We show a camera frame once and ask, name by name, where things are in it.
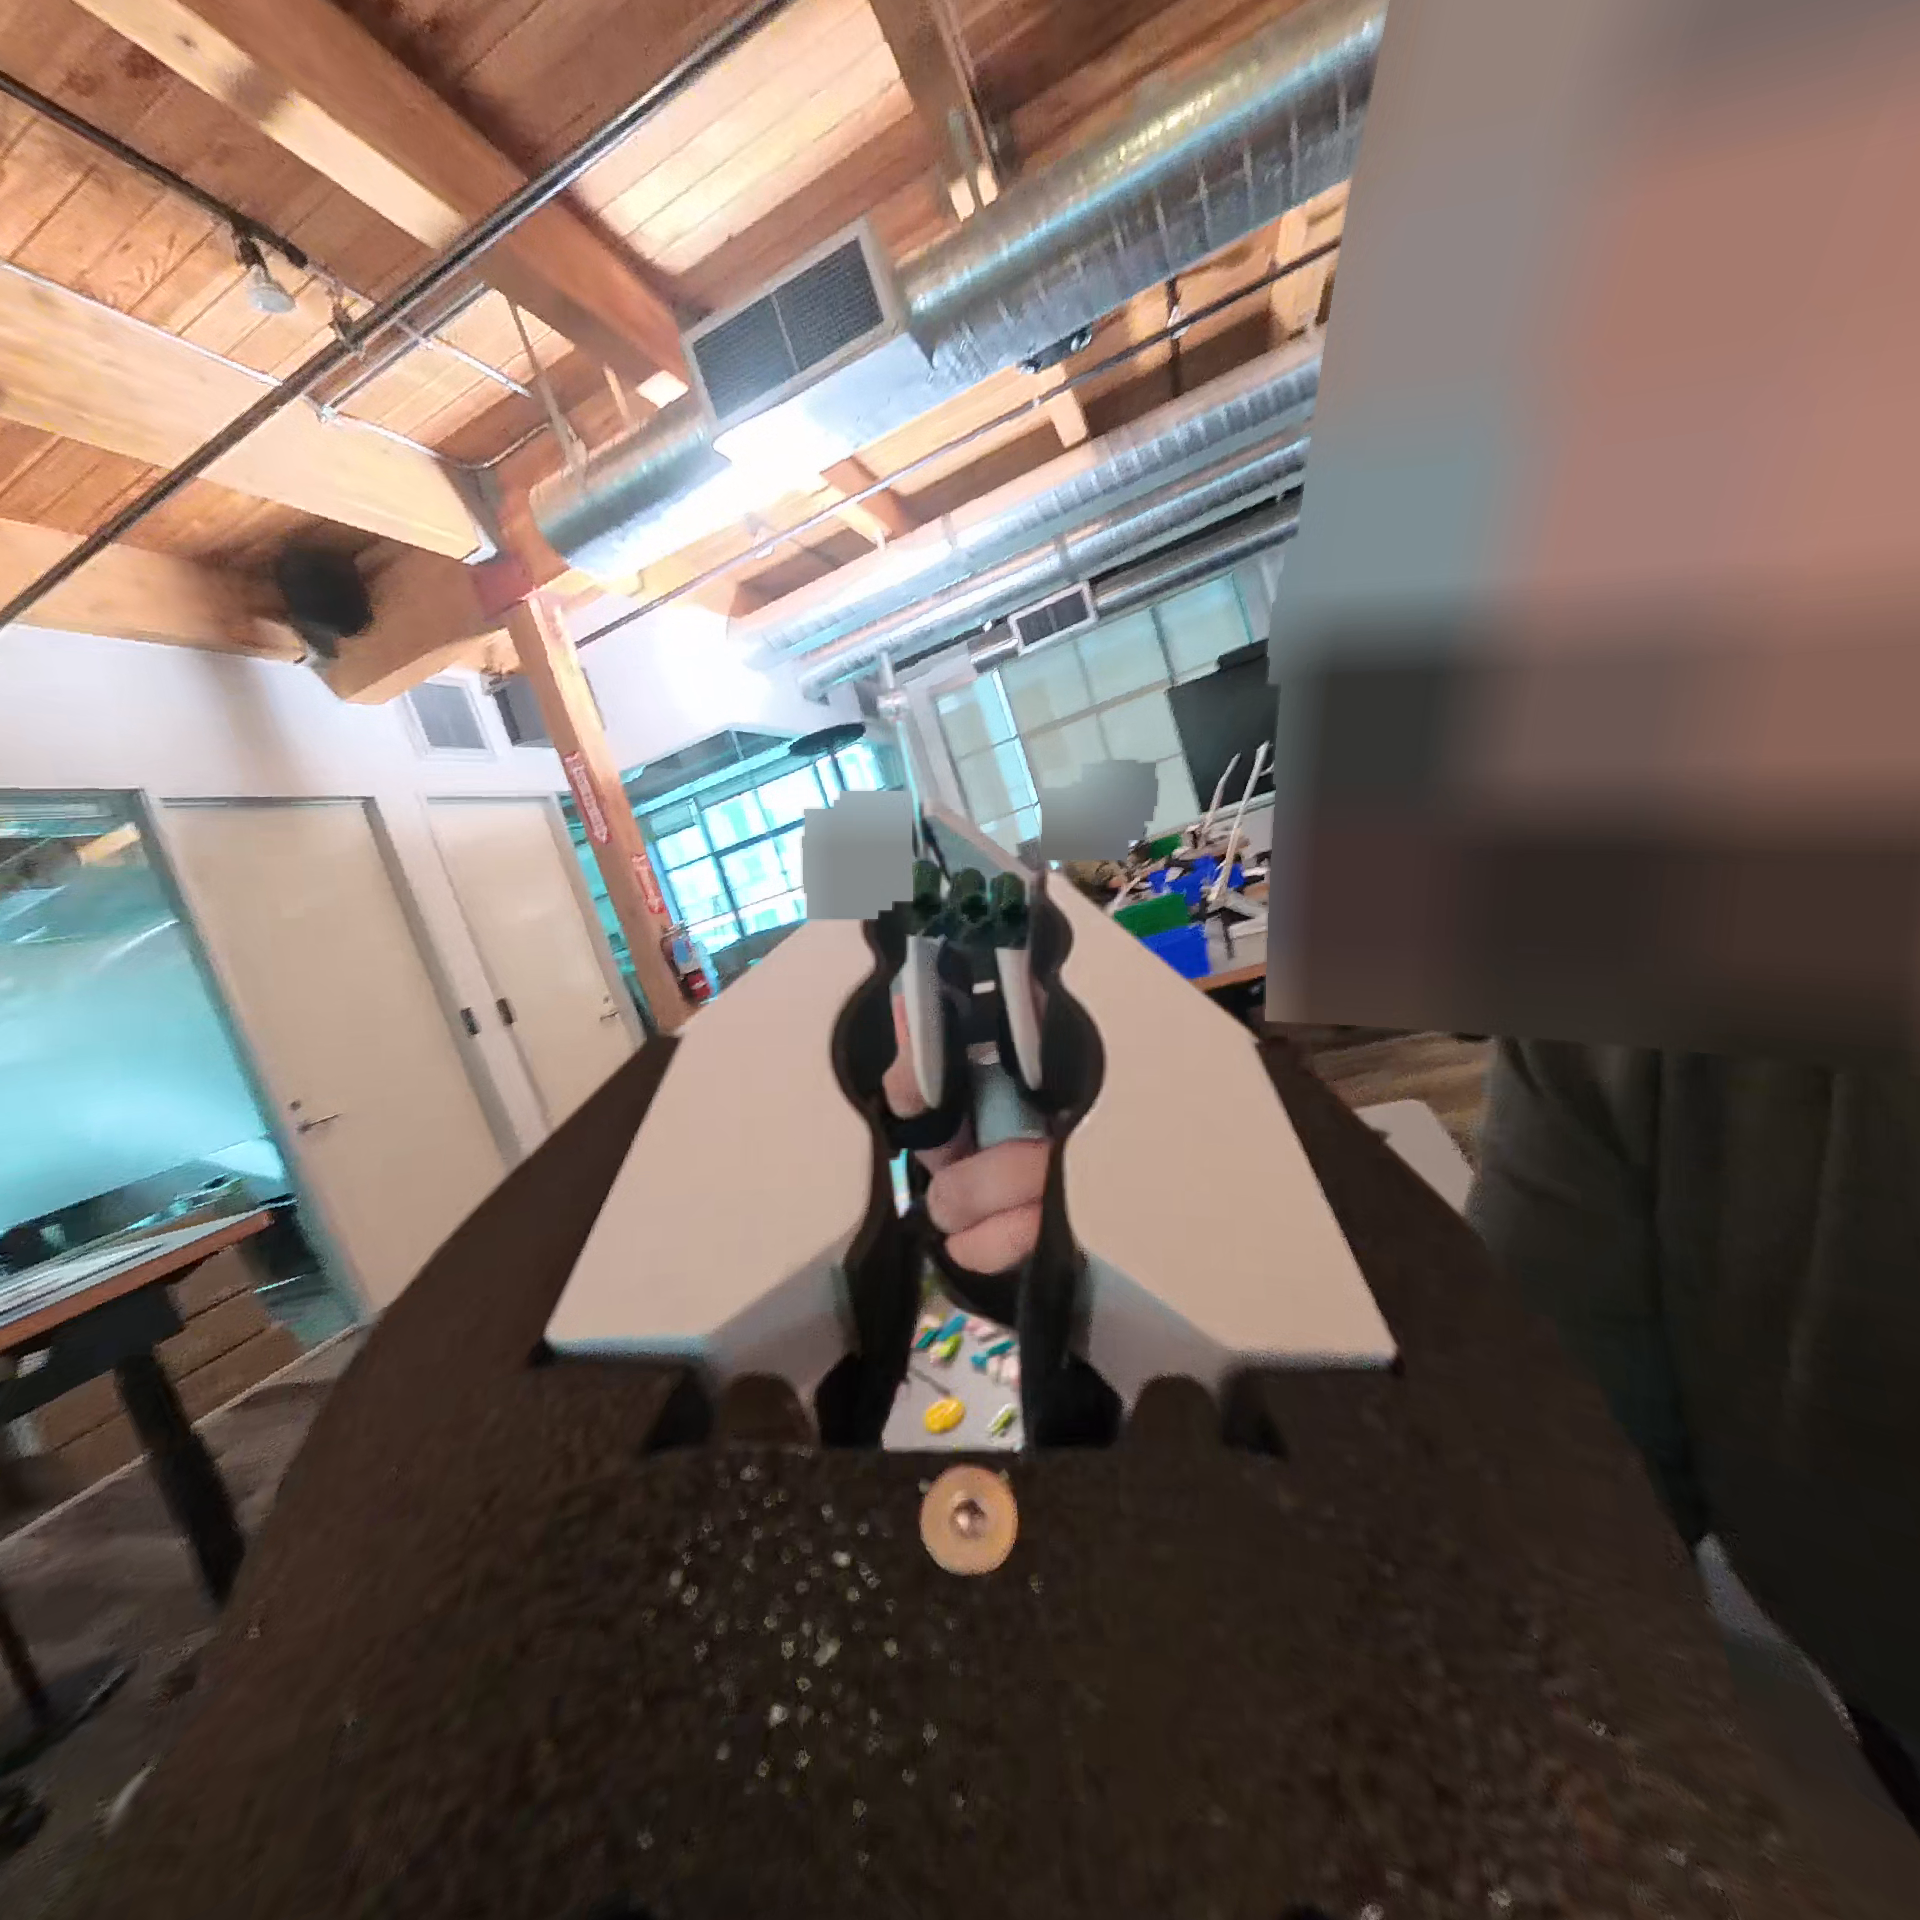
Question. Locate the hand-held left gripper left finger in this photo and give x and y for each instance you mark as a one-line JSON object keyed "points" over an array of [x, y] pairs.
{"points": [[721, 1201]]}

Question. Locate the person's torso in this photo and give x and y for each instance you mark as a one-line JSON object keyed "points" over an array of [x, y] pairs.
{"points": [[1724, 1350]]}

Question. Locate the pile of pastel bricks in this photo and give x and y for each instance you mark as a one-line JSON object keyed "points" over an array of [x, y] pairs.
{"points": [[960, 1343]]}

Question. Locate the wooden office desk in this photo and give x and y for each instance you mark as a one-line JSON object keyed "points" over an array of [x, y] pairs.
{"points": [[136, 1261]]}

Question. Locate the blue storage bin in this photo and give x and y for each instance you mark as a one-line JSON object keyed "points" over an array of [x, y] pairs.
{"points": [[1178, 949]]}

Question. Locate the dark green brick assembly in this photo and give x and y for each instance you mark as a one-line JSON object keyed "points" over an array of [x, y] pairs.
{"points": [[975, 907]]}

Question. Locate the red fire extinguisher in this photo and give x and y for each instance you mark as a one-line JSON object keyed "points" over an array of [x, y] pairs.
{"points": [[689, 962]]}

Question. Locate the white door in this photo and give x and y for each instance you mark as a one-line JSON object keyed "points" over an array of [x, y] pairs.
{"points": [[330, 991], [523, 930]]}

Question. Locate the metal duct vent grille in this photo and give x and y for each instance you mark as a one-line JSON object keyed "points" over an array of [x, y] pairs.
{"points": [[787, 323]]}

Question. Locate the wooden pillar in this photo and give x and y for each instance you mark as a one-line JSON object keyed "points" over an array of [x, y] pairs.
{"points": [[592, 809]]}

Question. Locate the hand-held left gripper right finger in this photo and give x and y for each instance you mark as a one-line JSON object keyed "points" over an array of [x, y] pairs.
{"points": [[1215, 1201]]}

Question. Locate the silver ventilation duct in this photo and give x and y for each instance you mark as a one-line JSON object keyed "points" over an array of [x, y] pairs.
{"points": [[1140, 182]]}

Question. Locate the black computer monitor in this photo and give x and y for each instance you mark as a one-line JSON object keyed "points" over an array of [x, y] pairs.
{"points": [[1223, 744]]}

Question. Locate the person's right hand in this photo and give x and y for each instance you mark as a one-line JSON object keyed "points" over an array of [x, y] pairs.
{"points": [[990, 1207]]}

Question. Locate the ceiling spot light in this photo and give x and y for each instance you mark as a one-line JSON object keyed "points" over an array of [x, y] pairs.
{"points": [[271, 283]]}

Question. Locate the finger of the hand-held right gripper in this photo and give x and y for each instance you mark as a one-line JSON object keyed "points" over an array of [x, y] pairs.
{"points": [[1023, 1021], [922, 1021]]}

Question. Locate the wood-edged office desk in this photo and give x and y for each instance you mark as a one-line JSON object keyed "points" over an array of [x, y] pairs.
{"points": [[1201, 968]]}

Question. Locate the white wall vent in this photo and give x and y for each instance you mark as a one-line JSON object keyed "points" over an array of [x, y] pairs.
{"points": [[446, 715]]}

